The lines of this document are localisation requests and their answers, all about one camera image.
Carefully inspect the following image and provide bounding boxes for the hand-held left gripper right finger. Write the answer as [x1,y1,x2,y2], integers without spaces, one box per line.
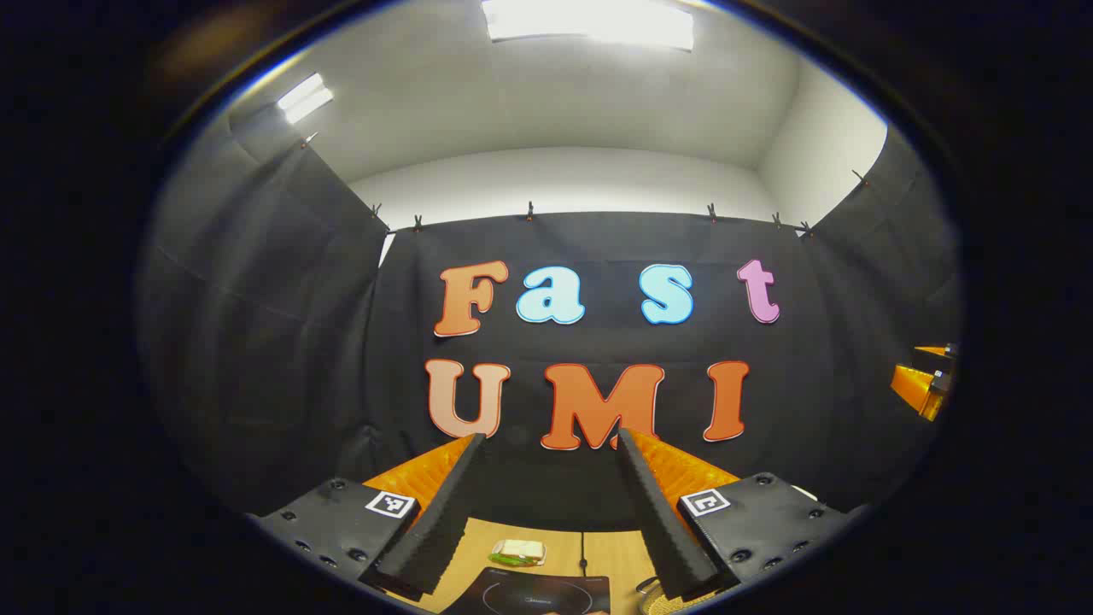
[615,427,870,601]

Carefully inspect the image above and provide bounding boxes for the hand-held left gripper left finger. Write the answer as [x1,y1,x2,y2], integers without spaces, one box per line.
[246,432,488,599]

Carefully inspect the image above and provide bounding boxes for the steel pot with black handles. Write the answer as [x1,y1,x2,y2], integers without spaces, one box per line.
[636,577,714,615]

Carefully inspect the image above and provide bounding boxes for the large soybeans heap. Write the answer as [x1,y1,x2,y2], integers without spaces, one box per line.
[645,589,710,615]

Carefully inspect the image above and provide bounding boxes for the black induction cooktop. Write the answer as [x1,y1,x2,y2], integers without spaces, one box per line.
[440,567,612,615]

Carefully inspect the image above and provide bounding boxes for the sandwich with lettuce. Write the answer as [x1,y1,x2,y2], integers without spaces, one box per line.
[489,538,547,567]

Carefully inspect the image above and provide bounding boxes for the row of black clips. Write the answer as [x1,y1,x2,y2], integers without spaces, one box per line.
[299,130,868,233]

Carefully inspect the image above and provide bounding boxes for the small ceiling light panel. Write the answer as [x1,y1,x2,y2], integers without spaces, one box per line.
[278,73,334,123]

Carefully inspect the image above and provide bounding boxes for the large ceiling light panel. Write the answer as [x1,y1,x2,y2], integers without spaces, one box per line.
[481,0,694,50]

